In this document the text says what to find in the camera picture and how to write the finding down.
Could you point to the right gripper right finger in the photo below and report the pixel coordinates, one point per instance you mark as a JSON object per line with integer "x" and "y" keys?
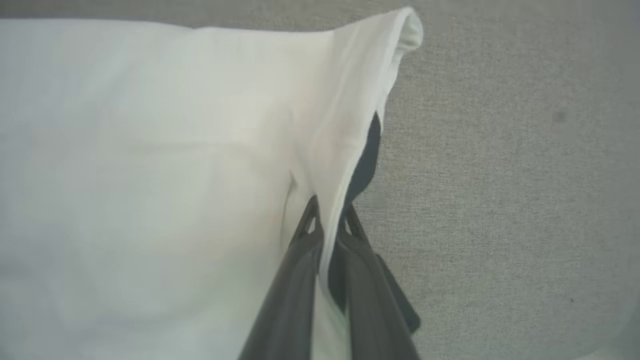
{"x": 375, "y": 310}

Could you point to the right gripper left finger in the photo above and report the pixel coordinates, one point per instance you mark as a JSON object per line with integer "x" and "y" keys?
{"x": 290, "y": 300}

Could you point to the white and black t-shirt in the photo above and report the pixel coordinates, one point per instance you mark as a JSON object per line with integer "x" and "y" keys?
{"x": 150, "y": 150}

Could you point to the grey fabric sofa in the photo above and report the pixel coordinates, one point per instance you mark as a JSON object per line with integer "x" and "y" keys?
{"x": 500, "y": 200}

